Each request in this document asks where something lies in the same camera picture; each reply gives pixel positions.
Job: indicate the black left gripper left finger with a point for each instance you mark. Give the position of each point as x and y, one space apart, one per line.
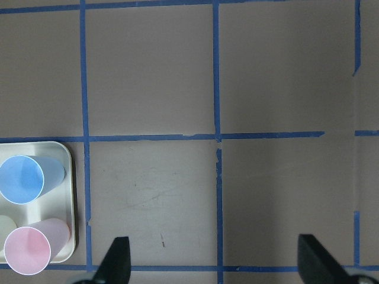
116 265

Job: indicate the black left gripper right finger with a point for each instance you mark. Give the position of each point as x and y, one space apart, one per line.
316 265

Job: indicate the pink plastic cup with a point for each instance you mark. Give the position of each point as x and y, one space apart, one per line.
29 249

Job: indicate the light blue cup front-left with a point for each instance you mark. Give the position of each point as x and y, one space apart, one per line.
26 178

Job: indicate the cream plastic tray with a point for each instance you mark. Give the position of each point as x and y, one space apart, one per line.
58 203

